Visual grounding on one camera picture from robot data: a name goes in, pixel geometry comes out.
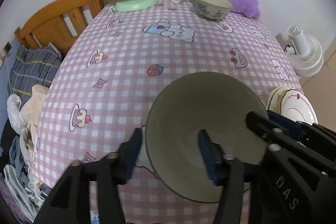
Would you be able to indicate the wall socket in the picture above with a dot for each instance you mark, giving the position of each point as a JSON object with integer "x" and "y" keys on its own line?
{"x": 6, "y": 50}

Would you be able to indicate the red rimmed white plate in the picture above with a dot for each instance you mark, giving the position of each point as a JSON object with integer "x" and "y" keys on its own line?
{"x": 299, "y": 108}

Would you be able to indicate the cream cloth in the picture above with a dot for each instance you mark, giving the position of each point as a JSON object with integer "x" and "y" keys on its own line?
{"x": 34, "y": 108}

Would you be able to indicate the blue plaid bedding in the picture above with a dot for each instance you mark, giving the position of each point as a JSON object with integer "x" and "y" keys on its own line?
{"x": 34, "y": 66}

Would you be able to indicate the wooden bed frame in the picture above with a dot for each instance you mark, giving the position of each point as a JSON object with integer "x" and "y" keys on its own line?
{"x": 52, "y": 22}

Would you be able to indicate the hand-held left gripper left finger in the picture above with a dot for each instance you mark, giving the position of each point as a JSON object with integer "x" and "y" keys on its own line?
{"x": 132, "y": 158}

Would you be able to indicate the purple plush cloth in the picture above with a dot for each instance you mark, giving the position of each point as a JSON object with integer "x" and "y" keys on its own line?
{"x": 241, "y": 1}

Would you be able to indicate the beige cabinet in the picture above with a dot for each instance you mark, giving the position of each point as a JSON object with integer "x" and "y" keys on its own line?
{"x": 325, "y": 87}

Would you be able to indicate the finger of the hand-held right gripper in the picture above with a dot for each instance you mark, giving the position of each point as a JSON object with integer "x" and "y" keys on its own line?
{"x": 282, "y": 120}
{"x": 260, "y": 123}

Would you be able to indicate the white plastic bag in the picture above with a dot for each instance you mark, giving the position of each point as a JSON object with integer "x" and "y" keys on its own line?
{"x": 14, "y": 113}

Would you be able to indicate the pink checked tablecloth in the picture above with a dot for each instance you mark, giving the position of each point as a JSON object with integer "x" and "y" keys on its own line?
{"x": 131, "y": 56}

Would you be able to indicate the white floor fan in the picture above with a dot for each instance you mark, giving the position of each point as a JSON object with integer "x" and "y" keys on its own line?
{"x": 302, "y": 43}

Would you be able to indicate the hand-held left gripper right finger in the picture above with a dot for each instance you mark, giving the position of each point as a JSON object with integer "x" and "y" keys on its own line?
{"x": 207, "y": 158}

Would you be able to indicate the blue floral ceramic bowl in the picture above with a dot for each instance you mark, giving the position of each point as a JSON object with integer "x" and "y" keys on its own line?
{"x": 214, "y": 10}

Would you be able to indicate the yellow flower cream plate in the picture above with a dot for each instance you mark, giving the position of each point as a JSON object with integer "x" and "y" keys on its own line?
{"x": 274, "y": 100}

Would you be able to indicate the pile of clothes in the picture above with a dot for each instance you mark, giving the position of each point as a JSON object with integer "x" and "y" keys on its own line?
{"x": 23, "y": 174}

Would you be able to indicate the beige floral ceramic bowl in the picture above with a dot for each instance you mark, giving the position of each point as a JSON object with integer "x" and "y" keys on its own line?
{"x": 204, "y": 103}

